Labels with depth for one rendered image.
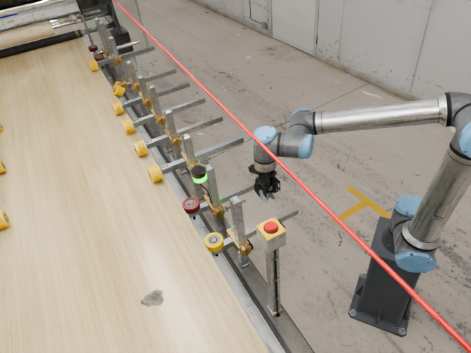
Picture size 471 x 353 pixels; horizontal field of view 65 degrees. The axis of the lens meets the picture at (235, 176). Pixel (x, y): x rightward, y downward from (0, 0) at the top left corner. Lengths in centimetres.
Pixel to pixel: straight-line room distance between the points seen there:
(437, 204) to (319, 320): 116
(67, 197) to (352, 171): 221
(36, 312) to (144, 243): 46
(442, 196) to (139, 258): 117
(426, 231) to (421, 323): 99
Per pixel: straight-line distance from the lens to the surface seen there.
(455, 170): 141
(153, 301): 146
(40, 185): 217
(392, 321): 241
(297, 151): 134
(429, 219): 156
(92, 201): 193
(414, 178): 329
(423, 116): 143
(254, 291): 166
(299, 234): 273
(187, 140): 177
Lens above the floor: 213
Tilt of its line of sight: 42 degrees down
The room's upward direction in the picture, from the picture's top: 7 degrees counter-clockwise
